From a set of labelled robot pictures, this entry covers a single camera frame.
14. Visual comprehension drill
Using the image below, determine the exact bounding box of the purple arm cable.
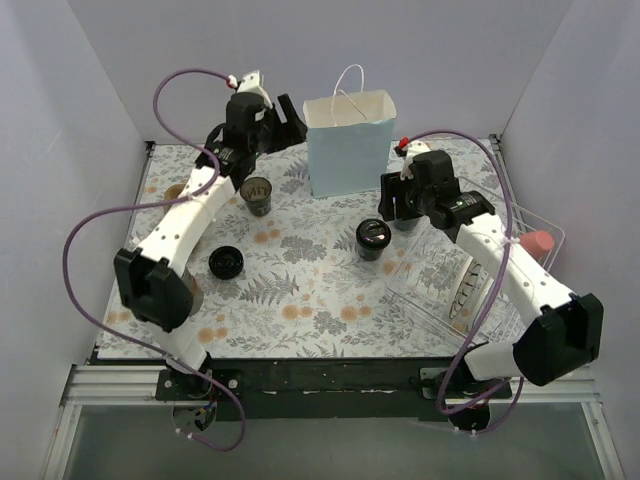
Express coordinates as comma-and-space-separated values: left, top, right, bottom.
64, 68, 247, 454
407, 130, 526, 436

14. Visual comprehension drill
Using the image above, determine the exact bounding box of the dark takeout coffee cup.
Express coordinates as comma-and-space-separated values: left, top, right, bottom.
356, 244, 385, 262

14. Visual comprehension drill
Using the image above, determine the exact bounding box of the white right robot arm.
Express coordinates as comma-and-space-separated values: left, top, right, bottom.
378, 141, 604, 398

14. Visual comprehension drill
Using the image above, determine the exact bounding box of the pink cylindrical bottle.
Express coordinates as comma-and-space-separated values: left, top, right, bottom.
519, 231, 555, 261

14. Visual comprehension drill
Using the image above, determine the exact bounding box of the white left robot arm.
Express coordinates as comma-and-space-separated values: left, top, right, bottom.
114, 93, 307, 400

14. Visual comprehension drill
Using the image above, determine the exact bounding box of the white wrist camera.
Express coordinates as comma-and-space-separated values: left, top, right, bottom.
394, 138, 431, 180
226, 70, 273, 109

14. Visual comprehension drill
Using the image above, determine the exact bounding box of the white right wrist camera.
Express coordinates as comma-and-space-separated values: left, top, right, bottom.
394, 138, 431, 180

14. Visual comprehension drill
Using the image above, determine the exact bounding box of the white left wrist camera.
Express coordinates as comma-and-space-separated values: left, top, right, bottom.
226, 70, 273, 109

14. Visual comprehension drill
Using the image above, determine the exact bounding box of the light blue paper bag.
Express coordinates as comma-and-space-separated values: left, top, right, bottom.
303, 71, 397, 198

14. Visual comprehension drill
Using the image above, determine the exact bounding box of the black plastic cup lid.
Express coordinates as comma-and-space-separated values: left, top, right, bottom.
355, 218, 392, 252

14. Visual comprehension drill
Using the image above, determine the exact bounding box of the blue-grey ceramic mug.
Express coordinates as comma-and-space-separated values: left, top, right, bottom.
393, 218, 421, 232

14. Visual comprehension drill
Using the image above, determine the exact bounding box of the brown cardboard cup carrier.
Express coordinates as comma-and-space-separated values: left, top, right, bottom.
163, 183, 185, 211

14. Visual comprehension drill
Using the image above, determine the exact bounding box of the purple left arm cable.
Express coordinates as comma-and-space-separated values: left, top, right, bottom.
64, 68, 247, 454

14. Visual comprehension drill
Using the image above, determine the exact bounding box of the clear plastic dish rack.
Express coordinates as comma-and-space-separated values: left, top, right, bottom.
386, 177, 565, 355

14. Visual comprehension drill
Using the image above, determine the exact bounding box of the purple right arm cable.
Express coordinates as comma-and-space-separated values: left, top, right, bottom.
407, 130, 526, 436

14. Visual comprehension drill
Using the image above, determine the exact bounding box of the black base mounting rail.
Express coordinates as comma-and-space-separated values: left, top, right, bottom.
69, 349, 591, 426

